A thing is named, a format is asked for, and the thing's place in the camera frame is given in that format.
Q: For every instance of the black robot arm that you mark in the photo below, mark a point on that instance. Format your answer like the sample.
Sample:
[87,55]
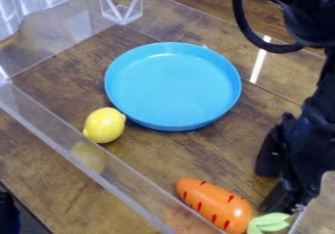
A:
[310,22]

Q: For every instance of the orange toy carrot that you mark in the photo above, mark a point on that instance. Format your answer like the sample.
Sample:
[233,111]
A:
[226,209]

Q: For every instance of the blue round plate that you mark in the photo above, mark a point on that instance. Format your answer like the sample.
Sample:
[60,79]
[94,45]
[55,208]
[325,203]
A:
[173,86]

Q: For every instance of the yellow toy lemon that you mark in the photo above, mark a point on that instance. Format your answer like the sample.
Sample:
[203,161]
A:
[105,125]

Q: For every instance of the clear acrylic corner bracket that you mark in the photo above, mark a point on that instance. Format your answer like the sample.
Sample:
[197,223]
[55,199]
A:
[122,14]

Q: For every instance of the clear acrylic enclosure wall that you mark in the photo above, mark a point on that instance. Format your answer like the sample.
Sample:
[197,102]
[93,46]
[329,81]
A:
[114,189]

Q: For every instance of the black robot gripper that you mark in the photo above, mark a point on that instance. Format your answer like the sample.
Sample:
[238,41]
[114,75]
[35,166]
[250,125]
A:
[298,153]

